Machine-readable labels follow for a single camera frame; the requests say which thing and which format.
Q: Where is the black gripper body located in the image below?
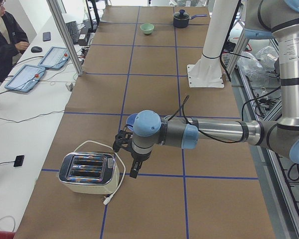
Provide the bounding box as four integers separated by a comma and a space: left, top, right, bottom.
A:
131, 149, 151, 162

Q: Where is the blue bowl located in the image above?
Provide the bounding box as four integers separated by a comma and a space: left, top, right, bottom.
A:
126, 113, 138, 131

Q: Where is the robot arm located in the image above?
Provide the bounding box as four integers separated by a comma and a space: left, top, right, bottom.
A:
129, 0, 299, 178

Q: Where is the green bowl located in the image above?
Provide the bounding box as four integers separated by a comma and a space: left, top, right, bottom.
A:
140, 23, 154, 35

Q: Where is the cream chrome toaster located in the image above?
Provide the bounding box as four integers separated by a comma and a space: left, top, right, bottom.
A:
58, 152, 120, 195

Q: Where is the small black box device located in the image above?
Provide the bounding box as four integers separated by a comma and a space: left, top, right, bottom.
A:
13, 155, 24, 167

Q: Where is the far blue teach pendant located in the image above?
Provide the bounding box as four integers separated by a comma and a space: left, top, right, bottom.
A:
38, 46, 70, 70

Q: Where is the blue teach pendant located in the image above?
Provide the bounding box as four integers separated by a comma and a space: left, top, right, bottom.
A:
4, 64, 46, 93
38, 46, 70, 70

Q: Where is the near blue teach pendant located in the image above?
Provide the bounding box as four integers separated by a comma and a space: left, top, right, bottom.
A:
4, 64, 46, 93

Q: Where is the dark blue saucepan with lid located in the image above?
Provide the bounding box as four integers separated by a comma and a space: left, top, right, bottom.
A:
173, 9, 208, 28

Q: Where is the black keyboard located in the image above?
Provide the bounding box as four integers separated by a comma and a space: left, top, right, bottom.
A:
65, 21, 79, 45

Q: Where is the clear plastic bag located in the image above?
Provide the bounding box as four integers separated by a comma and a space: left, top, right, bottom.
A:
237, 46, 280, 84

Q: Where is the black computer mouse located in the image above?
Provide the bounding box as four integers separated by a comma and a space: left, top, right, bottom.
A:
31, 46, 42, 53

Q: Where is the black smartphone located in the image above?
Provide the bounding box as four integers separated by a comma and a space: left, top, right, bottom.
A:
42, 32, 51, 42

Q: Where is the person in black jacket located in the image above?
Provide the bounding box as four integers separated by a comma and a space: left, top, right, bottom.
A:
0, 0, 29, 82

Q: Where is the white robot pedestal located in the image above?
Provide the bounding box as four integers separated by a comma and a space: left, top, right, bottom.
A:
187, 0, 239, 88

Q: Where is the aluminium frame post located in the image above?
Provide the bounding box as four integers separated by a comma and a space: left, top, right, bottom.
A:
47, 0, 83, 76

